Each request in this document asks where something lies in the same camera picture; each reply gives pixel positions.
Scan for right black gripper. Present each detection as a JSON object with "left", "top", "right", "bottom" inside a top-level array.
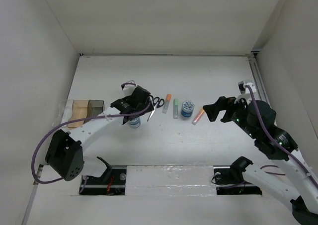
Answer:
[{"left": 203, "top": 93, "right": 258, "bottom": 139}]

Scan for orange capped marker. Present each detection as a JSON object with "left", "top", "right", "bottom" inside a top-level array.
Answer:
[{"left": 162, "top": 94, "right": 172, "bottom": 114}]

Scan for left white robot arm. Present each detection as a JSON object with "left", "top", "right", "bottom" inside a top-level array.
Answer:
[{"left": 45, "top": 86, "right": 154, "bottom": 184}]

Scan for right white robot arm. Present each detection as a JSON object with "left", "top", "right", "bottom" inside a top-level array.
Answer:
[{"left": 203, "top": 96, "right": 318, "bottom": 225}]

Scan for yellow orange highlighter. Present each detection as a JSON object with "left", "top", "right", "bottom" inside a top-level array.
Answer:
[{"left": 192, "top": 108, "right": 205, "bottom": 125}]

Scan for green capped marker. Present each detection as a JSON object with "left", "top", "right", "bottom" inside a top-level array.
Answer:
[{"left": 173, "top": 98, "right": 179, "bottom": 119}]

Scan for grey smoked plastic container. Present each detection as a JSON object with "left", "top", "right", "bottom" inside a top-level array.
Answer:
[{"left": 87, "top": 100, "right": 105, "bottom": 118}]

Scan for clear plastic container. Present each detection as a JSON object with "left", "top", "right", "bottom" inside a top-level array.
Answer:
[{"left": 52, "top": 100, "right": 74, "bottom": 127}]

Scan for black handled scissors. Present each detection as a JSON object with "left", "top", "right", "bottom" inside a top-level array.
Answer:
[{"left": 147, "top": 95, "right": 164, "bottom": 121}]

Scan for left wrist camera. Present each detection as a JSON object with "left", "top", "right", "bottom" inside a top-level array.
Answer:
[{"left": 121, "top": 80, "right": 137, "bottom": 90}]

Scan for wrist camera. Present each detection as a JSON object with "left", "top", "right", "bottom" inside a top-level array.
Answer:
[
  {"left": 238, "top": 80, "right": 257, "bottom": 94},
  {"left": 121, "top": 80, "right": 137, "bottom": 90}
]

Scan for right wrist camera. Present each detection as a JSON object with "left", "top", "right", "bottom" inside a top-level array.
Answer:
[{"left": 238, "top": 80, "right": 257, "bottom": 94}]

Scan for aluminium rail right edge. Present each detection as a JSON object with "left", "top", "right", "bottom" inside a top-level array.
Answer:
[{"left": 248, "top": 51, "right": 270, "bottom": 104}]

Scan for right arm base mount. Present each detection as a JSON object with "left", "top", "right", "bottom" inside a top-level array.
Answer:
[{"left": 211, "top": 156, "right": 262, "bottom": 195}]

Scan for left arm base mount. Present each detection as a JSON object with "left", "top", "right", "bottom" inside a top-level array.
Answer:
[{"left": 79, "top": 156, "right": 127, "bottom": 196}]

